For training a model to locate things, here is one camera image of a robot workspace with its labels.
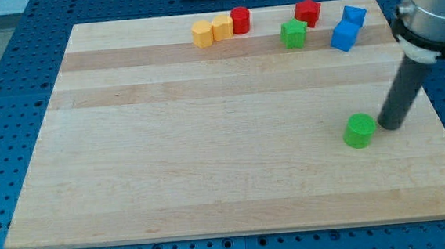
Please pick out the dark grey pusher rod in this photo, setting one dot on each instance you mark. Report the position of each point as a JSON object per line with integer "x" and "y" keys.
{"x": 402, "y": 93}

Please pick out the green cylinder block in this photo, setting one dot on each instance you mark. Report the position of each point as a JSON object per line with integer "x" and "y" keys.
{"x": 359, "y": 130}

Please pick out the yellow hexagon block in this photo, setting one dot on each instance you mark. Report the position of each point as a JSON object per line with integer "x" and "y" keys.
{"x": 202, "y": 33}

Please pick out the yellow octagon block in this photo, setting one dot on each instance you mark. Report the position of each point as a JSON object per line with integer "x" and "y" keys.
{"x": 222, "y": 26}

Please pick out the green star block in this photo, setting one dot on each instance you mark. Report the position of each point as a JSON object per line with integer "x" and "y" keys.
{"x": 293, "y": 33}

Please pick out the red star block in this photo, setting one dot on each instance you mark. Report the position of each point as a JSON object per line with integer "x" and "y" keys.
{"x": 308, "y": 11}

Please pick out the blue cube block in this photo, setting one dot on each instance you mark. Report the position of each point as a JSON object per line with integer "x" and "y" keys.
{"x": 344, "y": 36}

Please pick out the wooden board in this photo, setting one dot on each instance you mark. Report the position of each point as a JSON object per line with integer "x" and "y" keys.
{"x": 148, "y": 138}

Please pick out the red cylinder block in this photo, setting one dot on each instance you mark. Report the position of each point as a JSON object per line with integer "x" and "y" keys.
{"x": 241, "y": 20}

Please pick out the blue triangle block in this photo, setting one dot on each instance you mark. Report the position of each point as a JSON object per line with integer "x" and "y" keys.
{"x": 354, "y": 15}

